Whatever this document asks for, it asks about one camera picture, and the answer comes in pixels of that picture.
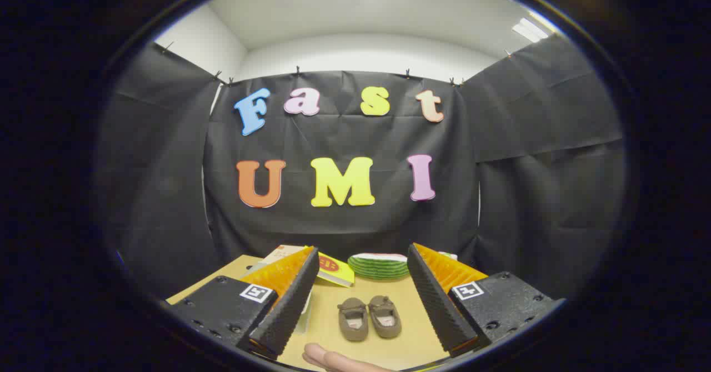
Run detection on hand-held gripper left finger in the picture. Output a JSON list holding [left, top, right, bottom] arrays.
[[166, 245, 321, 360]]

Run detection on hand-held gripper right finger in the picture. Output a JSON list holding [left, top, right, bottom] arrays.
[[407, 243, 567, 358]]

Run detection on white fabric storage box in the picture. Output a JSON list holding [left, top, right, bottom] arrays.
[[297, 291, 314, 335]]

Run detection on brown shoe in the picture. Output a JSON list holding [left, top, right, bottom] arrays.
[[368, 295, 403, 339], [337, 297, 370, 343]]

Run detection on beige book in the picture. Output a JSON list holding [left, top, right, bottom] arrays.
[[244, 244, 307, 277]]

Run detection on yellow book with red label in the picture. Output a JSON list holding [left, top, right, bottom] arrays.
[[317, 252, 355, 288]]

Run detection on watermelon slice plush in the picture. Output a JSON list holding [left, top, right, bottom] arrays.
[[348, 253, 412, 281]]

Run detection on small ceiling light panel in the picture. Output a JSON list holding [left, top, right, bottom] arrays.
[[512, 11, 556, 43]]

